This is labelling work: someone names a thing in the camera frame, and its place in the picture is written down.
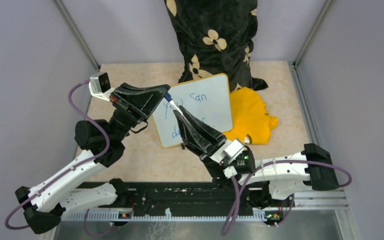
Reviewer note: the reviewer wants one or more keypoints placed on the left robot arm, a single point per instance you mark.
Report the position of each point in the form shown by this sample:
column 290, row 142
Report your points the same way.
column 100, row 141

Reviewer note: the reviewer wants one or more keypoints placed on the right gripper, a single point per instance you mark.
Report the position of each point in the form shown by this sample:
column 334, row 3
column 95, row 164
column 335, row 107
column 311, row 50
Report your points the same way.
column 196, row 141

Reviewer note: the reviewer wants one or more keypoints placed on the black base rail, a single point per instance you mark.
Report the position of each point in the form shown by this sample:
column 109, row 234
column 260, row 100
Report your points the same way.
column 196, row 199

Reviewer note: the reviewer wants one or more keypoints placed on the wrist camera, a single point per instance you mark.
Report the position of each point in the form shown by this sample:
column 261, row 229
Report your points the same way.
column 233, row 159
column 100, row 86

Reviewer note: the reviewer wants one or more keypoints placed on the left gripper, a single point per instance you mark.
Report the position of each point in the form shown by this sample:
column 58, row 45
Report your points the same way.
column 142, row 104

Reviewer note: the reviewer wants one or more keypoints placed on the yellow-framed whiteboard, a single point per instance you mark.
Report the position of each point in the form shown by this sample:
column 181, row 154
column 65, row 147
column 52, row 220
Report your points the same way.
column 208, row 99

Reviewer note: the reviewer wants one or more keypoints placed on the yellow t-shirt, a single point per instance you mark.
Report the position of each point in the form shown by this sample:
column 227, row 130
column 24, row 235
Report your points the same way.
column 252, row 123

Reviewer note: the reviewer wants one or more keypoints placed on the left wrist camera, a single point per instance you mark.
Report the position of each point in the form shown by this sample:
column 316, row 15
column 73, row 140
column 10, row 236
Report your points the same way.
column 100, row 86

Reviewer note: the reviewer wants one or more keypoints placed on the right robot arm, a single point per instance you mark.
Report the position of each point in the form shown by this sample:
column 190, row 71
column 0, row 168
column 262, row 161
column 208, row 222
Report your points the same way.
column 311, row 168

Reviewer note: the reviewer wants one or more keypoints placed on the black floral blanket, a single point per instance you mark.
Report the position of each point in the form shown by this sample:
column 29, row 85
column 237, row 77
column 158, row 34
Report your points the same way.
column 216, row 37

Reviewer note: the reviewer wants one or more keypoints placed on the blue marker cap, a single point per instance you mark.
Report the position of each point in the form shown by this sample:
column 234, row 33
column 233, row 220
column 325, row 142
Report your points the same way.
column 168, row 97

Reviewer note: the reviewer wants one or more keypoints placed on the white marker pen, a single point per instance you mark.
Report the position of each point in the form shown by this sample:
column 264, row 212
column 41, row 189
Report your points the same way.
column 177, row 106

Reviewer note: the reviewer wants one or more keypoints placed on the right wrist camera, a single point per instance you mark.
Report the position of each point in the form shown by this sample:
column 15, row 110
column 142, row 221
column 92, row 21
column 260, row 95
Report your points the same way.
column 233, row 159

